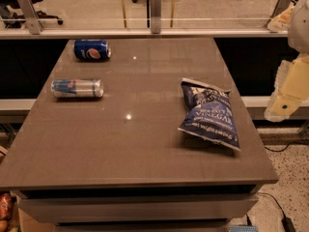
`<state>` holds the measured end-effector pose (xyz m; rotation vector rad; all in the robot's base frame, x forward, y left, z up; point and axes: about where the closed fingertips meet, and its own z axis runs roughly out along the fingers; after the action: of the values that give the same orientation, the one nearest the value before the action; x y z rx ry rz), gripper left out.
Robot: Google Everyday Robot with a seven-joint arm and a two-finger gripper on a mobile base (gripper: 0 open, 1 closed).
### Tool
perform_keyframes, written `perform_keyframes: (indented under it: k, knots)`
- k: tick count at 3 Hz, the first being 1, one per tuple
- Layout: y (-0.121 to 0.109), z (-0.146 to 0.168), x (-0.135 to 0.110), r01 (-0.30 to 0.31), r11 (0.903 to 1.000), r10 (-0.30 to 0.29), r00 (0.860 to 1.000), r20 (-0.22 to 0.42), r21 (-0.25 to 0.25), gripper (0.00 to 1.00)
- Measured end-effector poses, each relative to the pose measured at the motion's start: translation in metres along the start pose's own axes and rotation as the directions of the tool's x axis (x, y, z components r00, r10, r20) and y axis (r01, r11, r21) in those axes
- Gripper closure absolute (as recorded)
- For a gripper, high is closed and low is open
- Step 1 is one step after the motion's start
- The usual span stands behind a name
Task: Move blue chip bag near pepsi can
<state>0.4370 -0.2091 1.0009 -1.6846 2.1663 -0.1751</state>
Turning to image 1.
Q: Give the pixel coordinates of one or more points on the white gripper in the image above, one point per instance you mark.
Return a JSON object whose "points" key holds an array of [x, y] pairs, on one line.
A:
{"points": [[299, 28]]}

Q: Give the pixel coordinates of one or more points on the blue chip bag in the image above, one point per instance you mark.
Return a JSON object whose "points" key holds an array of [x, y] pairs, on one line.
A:
{"points": [[209, 113]]}

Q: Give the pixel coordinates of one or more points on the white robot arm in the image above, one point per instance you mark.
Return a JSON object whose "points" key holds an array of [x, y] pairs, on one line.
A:
{"points": [[298, 29]]}

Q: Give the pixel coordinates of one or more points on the blue pepsi can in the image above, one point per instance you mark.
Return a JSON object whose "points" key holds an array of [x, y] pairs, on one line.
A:
{"points": [[93, 50]]}

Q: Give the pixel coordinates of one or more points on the silver red bull can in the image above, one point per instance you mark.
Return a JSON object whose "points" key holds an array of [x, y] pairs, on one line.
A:
{"points": [[77, 88]]}

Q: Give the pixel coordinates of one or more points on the red snack bag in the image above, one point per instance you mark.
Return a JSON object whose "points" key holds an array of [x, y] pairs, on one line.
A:
{"points": [[6, 206]]}

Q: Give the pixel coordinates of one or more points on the black power adapter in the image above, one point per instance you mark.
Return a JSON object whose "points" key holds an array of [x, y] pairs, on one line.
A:
{"points": [[288, 224]]}

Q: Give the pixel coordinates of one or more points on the grey drawer cabinet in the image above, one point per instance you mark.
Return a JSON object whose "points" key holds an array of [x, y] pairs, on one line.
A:
{"points": [[122, 211]]}

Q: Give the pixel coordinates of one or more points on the black office chair left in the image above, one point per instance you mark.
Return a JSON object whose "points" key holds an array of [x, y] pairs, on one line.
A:
{"points": [[16, 12]]}

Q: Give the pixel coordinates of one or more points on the right metal glass bracket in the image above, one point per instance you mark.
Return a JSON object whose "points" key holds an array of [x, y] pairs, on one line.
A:
{"points": [[281, 4]]}

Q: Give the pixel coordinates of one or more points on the metal glass bracket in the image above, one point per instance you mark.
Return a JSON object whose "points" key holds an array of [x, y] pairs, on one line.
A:
{"points": [[281, 4], [155, 17], [32, 20]]}

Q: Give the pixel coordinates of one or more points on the middle metal glass bracket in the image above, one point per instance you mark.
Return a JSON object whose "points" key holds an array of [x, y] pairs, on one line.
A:
{"points": [[155, 17]]}

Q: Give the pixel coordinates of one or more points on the left metal glass bracket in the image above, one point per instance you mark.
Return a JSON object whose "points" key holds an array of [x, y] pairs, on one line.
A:
{"points": [[32, 20]]}

